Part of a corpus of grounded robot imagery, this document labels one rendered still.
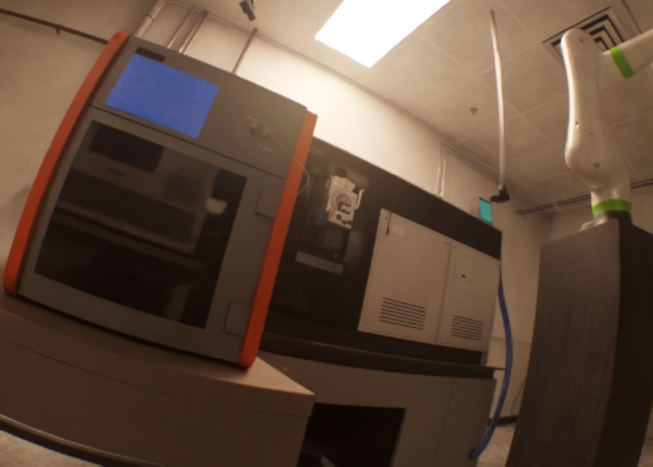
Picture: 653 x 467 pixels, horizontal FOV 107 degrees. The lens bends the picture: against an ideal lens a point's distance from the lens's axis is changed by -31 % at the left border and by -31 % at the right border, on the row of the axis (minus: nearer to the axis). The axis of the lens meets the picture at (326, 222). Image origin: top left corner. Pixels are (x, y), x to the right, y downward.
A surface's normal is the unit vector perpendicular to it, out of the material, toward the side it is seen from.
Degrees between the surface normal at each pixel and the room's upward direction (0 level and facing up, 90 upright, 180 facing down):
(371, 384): 90
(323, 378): 90
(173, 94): 90
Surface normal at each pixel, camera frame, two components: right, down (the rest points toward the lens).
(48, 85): 0.46, -0.16
